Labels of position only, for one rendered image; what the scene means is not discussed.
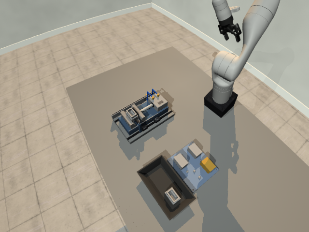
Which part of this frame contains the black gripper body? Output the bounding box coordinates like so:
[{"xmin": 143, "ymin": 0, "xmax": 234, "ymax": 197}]
[{"xmin": 218, "ymin": 15, "xmax": 234, "ymax": 33}]

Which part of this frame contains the yellow-orange block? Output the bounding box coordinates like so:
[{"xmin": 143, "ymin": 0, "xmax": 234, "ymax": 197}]
[{"xmin": 200, "ymin": 157, "xmax": 216, "ymax": 173}]

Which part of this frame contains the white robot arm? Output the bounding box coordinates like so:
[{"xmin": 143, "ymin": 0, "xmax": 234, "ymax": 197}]
[{"xmin": 211, "ymin": 0, "xmax": 280, "ymax": 104}]

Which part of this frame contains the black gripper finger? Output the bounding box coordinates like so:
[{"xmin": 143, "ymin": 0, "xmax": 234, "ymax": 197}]
[
  {"xmin": 226, "ymin": 23, "xmax": 242, "ymax": 43},
  {"xmin": 218, "ymin": 25, "xmax": 229, "ymax": 41}
]

